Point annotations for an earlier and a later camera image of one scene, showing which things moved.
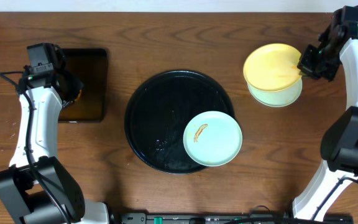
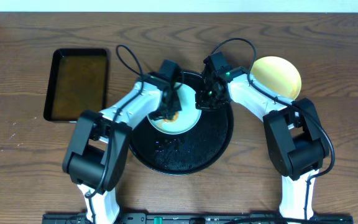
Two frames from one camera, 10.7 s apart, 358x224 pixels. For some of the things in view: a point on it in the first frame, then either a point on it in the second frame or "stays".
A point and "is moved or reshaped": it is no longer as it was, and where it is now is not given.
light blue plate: x=212 y=139 -> x=188 y=118
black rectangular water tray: x=90 y=66 stays
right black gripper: x=305 y=65 -> x=201 y=102
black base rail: x=222 y=218 stays
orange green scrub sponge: x=79 y=95 -> x=175 y=117
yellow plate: x=273 y=67 is moved or reshaped
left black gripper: x=72 y=90 -> x=167 y=109
